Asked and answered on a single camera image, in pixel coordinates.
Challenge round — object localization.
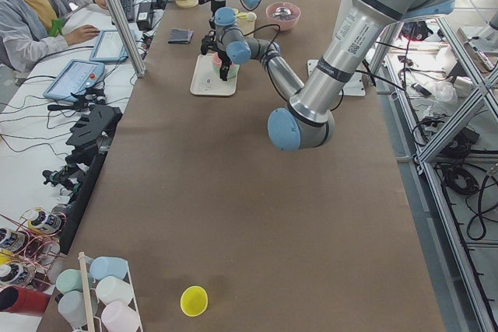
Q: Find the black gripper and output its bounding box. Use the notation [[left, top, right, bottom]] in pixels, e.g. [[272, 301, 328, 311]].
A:
[[200, 30, 230, 81], [198, 0, 226, 17]]

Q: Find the small pink bowl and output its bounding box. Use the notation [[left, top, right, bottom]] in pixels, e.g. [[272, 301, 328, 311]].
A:
[[212, 53, 222, 69]]

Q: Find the mint green bowl stack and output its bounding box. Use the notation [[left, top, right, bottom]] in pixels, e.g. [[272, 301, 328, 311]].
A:
[[212, 61, 240, 79]]

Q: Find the large pink bowl with ice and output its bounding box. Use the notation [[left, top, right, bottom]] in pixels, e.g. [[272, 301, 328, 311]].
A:
[[265, 2, 301, 31]]

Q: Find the grey folded cloth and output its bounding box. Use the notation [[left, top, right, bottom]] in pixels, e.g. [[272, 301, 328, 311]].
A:
[[168, 28, 194, 44]]

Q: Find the white steamed bun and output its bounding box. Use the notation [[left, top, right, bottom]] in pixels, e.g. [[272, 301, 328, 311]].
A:
[[246, 12, 257, 22]]

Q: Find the cream rabbit tray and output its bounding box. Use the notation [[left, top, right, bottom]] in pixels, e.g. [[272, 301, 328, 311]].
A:
[[190, 54, 238, 96]]

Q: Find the black keyboard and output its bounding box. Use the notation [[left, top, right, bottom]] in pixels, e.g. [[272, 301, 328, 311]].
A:
[[119, 0, 135, 22]]

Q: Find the blue teach pendant tablet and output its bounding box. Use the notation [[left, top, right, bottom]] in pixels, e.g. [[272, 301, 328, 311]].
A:
[[43, 59, 105, 102]]

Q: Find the seated person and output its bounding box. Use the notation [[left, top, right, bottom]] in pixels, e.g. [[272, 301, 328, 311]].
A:
[[1, 0, 107, 73]]

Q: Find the yellow plastic cup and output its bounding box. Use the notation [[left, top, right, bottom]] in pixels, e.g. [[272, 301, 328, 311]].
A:
[[180, 285, 209, 317]]

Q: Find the cup rack with pastel cups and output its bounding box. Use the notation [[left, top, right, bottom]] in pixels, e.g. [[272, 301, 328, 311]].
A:
[[56, 252, 143, 332]]

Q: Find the red cup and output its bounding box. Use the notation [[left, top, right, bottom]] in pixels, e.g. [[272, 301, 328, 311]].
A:
[[1, 286, 51, 316]]

